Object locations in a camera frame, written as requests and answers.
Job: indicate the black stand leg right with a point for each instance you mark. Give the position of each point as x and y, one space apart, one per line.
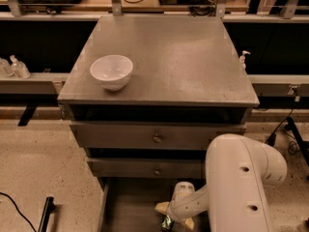
303 145

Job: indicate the grey bottom drawer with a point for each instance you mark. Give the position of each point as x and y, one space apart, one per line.
129 206

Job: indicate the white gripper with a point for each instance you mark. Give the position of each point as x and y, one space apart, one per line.
176 211

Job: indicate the clear bottle at edge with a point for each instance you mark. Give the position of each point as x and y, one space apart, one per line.
5 68

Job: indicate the white pump bottle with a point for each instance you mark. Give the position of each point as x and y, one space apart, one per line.
242 58

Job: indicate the grey top drawer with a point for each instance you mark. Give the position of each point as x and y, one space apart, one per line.
175 136

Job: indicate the grey drawer cabinet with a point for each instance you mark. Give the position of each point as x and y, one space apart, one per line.
185 70

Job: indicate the black stand foot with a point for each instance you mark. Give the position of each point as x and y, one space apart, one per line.
46 212

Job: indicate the green soda can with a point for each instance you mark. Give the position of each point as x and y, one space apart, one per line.
167 224

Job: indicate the grey middle drawer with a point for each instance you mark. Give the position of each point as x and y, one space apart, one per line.
147 168

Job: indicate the grey drawer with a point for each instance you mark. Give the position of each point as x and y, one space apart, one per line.
175 136
147 168
129 206

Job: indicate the clear sanitizer bottle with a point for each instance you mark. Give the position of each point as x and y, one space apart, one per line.
19 68

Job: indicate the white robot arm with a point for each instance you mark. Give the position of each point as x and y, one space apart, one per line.
238 169

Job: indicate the white ceramic bowl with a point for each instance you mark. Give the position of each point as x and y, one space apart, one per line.
112 72

